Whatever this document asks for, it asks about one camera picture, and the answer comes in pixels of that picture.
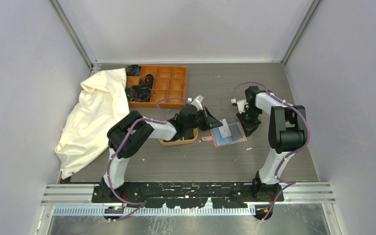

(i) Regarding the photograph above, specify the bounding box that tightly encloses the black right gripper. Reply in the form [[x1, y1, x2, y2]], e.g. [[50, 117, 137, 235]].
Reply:
[[236, 107, 262, 137]]

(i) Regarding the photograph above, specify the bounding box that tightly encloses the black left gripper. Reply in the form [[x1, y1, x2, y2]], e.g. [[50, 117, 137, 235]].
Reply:
[[185, 106, 222, 131]]

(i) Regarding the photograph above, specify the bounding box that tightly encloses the tan leather card holder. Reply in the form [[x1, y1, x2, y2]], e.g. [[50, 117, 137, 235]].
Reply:
[[201, 122, 247, 147]]

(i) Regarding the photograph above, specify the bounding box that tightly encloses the black card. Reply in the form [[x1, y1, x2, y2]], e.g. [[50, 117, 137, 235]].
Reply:
[[229, 122, 244, 142]]

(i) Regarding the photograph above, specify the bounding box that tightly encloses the yellow oval tray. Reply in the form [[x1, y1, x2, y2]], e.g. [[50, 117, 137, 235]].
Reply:
[[159, 128, 199, 146]]

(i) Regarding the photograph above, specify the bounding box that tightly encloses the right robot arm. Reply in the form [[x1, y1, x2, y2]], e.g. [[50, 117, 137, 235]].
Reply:
[[231, 85, 310, 201]]

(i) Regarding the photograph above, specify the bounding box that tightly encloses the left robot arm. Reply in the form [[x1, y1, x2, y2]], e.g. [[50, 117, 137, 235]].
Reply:
[[102, 104, 223, 202]]

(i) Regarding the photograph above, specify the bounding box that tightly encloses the orange compartment organizer tray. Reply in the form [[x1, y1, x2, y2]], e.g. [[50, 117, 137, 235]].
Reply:
[[125, 65, 187, 109]]

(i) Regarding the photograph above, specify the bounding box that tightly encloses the cream cloth bag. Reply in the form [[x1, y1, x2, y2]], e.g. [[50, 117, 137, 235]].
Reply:
[[54, 69, 130, 179]]

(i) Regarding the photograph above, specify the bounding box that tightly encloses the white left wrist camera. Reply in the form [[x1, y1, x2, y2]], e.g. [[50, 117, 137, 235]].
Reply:
[[190, 95, 204, 111]]

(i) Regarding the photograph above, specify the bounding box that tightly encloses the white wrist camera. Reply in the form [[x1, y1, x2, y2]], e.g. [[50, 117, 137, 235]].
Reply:
[[231, 98, 248, 114], [190, 95, 204, 111]]

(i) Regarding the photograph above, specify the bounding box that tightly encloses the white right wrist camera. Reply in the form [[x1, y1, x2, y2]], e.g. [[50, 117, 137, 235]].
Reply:
[[231, 98, 248, 114]]

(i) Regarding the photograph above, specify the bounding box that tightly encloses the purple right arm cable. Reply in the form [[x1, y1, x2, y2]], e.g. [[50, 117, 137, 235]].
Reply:
[[232, 81, 310, 222]]

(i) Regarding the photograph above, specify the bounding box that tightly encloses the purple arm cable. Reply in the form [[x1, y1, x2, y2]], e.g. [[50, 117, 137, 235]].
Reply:
[[106, 97, 192, 222], [232, 81, 310, 222]]

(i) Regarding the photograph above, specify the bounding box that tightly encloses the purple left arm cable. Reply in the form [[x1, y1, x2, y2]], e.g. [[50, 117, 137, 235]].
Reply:
[[106, 97, 192, 222]]

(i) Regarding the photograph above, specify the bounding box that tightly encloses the black coiled cable middle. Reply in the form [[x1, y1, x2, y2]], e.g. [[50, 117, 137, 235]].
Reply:
[[141, 73, 155, 87]]

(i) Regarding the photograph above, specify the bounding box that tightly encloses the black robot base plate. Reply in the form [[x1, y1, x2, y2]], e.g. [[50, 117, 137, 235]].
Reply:
[[91, 182, 284, 209]]

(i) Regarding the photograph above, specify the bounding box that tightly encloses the black coiled cable large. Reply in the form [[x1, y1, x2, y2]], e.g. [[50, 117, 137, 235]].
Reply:
[[125, 85, 152, 102]]

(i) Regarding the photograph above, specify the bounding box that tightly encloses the aluminium front rail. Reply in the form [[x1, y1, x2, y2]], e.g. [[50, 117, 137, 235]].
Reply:
[[41, 182, 335, 217]]

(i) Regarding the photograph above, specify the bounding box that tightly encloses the black coiled cable top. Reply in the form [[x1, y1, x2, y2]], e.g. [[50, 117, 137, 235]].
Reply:
[[125, 65, 142, 77]]

